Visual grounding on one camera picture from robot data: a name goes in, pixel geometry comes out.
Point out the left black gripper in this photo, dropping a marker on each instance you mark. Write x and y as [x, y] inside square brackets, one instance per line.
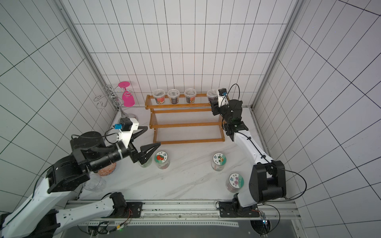
[143, 156]

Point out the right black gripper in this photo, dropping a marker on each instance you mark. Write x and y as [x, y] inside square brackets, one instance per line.
[215, 108]

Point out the small clear seed container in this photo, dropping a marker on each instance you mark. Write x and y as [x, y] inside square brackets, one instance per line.
[159, 96]
[173, 95]
[212, 96]
[190, 95]

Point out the jar with green tree lid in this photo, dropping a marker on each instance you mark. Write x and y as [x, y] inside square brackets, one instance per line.
[146, 164]

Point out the jar with strawberry lid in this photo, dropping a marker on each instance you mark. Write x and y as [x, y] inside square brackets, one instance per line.
[162, 160]

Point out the orange wooden three-tier shelf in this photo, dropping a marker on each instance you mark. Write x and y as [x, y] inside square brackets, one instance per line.
[184, 122]

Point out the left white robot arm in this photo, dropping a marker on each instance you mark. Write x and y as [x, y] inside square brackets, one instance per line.
[37, 216]

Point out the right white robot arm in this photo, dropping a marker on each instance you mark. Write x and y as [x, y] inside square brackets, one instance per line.
[267, 179]

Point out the pink plastic wine glass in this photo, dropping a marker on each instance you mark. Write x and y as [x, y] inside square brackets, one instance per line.
[127, 97]

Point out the chrome glass holder stand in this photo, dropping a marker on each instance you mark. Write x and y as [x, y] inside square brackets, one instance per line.
[114, 97]

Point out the clear drinking glass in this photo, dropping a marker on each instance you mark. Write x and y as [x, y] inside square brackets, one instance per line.
[95, 184]

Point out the jar with pink flower lid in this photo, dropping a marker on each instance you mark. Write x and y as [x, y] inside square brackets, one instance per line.
[235, 182]

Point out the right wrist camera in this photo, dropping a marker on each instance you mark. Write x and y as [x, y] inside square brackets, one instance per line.
[222, 97]

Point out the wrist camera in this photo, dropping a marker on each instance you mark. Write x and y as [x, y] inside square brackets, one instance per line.
[126, 130]
[222, 97]

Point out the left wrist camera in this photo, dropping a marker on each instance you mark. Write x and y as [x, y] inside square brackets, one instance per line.
[126, 130]

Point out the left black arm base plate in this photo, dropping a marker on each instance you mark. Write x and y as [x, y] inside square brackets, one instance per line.
[131, 210]

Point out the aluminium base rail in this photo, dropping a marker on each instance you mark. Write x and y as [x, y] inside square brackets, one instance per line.
[178, 212]

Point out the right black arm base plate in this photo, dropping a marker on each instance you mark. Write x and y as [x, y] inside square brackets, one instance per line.
[234, 210]

